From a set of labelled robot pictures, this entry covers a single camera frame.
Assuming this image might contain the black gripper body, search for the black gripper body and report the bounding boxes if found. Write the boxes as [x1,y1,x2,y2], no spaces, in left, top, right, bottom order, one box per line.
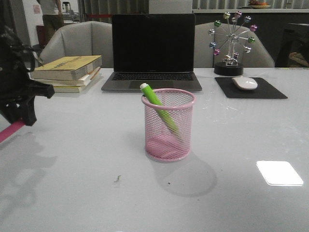
[0,24,55,126]

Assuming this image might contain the pink highlighter pen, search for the pink highlighter pen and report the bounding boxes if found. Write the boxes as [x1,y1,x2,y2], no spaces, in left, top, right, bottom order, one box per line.
[0,120,25,143]

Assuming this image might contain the green highlighter pen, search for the green highlighter pen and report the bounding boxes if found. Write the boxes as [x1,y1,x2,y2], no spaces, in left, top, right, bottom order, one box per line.
[140,83,182,141]

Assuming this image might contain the pink mesh pen holder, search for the pink mesh pen holder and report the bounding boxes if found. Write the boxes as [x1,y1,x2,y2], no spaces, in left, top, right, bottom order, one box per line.
[141,88,196,162]

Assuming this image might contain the top yellow book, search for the top yellow book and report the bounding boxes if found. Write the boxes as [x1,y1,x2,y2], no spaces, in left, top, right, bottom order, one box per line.
[30,55,102,80]

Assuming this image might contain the bottom book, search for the bottom book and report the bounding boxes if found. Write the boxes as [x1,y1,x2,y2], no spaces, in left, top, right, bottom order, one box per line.
[54,73,101,93]

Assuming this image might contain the red bin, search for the red bin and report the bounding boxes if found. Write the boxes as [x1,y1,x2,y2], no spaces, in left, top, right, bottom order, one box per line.
[36,25,46,48]

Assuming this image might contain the middle book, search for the middle book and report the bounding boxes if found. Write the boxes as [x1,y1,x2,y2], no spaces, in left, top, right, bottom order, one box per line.
[36,67,100,87]

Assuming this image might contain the person in background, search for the person in background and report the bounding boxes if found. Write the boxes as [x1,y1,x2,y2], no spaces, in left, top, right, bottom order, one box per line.
[37,0,64,43]

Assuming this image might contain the left grey armchair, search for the left grey armchair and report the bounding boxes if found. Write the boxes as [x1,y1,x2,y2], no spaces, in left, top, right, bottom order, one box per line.
[40,21,113,68]

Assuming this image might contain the grey armchair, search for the grey armchair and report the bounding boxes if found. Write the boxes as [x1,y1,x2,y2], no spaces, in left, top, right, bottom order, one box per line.
[194,22,275,68]
[40,21,113,68]

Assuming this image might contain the grey laptop computer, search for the grey laptop computer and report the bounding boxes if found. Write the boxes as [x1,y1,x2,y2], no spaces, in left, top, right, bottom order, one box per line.
[101,14,202,92]

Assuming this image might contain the right grey armchair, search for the right grey armchair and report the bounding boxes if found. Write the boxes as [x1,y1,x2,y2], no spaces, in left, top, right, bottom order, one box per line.
[194,22,275,68]

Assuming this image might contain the ferris wheel desk ornament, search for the ferris wheel desk ornament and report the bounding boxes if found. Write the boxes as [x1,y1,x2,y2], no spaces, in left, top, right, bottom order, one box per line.
[208,11,258,76]

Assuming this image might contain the white computer mouse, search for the white computer mouse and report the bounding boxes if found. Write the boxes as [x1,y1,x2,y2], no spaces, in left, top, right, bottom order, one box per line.
[232,76,258,90]

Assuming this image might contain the black mouse pad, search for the black mouse pad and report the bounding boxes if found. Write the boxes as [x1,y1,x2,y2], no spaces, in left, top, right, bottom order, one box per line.
[215,77,288,99]

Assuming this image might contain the fruit bowl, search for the fruit bowl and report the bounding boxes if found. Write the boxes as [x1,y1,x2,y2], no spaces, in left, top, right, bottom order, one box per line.
[248,0,271,9]

